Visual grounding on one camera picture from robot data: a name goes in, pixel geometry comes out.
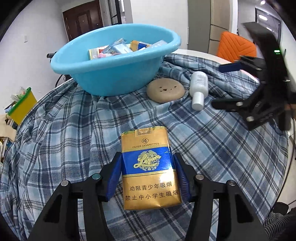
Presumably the white red medicine box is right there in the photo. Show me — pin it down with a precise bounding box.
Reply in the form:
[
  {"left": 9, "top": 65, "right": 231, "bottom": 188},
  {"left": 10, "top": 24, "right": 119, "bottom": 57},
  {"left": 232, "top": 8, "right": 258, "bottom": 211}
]
[{"left": 88, "top": 48, "right": 111, "bottom": 60}]

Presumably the yellow green bin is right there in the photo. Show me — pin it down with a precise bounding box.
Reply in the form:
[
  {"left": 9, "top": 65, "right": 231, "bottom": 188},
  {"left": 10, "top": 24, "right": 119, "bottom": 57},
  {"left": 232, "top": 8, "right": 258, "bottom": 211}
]
[{"left": 8, "top": 87, "right": 37, "bottom": 125}]

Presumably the grey gold refrigerator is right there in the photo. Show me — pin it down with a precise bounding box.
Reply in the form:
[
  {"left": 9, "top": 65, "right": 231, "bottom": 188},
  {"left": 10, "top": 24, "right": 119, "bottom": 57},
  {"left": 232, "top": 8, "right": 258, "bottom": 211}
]
[{"left": 187, "top": 0, "right": 238, "bottom": 55}]

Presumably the dark brown door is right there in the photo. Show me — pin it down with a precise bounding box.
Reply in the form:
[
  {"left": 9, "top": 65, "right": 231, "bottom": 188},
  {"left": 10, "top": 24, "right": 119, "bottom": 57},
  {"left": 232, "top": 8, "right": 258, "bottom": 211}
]
[{"left": 63, "top": 1, "right": 103, "bottom": 41}]

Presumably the beige plush toy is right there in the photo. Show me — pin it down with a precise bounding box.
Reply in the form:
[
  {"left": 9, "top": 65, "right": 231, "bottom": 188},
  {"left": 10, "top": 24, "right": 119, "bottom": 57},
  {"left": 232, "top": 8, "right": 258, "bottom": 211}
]
[{"left": 0, "top": 114, "right": 16, "bottom": 142}]

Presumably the light blue plastic basin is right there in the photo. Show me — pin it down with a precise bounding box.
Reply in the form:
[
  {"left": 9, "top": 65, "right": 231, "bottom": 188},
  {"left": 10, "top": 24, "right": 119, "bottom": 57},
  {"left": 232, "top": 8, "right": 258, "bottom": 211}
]
[{"left": 57, "top": 24, "right": 181, "bottom": 96}]

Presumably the yellow snack packet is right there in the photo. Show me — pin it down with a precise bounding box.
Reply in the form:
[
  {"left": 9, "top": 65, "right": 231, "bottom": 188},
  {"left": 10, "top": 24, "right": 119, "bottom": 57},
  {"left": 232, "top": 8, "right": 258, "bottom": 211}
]
[{"left": 129, "top": 40, "right": 151, "bottom": 52}]

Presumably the gold blue cigarette pack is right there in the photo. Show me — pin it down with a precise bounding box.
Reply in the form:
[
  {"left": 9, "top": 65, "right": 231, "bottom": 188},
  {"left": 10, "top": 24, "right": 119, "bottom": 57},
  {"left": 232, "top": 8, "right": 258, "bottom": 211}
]
[{"left": 121, "top": 126, "right": 182, "bottom": 210}]

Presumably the white small bottle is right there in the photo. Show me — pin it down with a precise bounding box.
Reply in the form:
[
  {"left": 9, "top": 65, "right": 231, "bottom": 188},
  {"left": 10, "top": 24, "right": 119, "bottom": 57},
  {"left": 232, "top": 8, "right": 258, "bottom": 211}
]
[{"left": 189, "top": 71, "right": 209, "bottom": 111}]

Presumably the blue patterned packet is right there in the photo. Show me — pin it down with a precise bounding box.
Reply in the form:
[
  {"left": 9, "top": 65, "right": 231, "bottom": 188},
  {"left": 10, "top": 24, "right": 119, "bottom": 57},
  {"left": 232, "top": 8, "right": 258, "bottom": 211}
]
[{"left": 102, "top": 38, "right": 126, "bottom": 54}]

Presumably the blue plaid cloth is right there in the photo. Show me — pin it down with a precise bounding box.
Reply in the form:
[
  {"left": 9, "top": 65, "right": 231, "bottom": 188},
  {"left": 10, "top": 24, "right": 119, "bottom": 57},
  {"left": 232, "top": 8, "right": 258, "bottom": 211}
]
[{"left": 1, "top": 54, "right": 288, "bottom": 240}]

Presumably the light blue tissue pack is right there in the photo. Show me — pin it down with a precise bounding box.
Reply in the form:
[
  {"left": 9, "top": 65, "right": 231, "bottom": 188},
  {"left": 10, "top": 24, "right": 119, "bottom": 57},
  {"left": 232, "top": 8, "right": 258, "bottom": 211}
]
[{"left": 111, "top": 44, "right": 132, "bottom": 54}]

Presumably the black scooter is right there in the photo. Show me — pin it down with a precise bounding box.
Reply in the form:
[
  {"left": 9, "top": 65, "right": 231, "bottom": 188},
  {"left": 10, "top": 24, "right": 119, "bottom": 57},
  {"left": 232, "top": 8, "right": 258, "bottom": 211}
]
[{"left": 46, "top": 52, "right": 71, "bottom": 87}]

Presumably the orange chair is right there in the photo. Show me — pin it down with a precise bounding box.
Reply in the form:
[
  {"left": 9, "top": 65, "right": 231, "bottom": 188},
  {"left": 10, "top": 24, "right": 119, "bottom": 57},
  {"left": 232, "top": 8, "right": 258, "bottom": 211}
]
[{"left": 217, "top": 31, "right": 257, "bottom": 62}]

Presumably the white wall switch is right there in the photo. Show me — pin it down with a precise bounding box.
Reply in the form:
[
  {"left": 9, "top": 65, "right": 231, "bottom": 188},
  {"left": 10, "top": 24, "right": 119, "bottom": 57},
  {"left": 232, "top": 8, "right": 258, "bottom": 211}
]
[{"left": 23, "top": 35, "right": 28, "bottom": 43}]

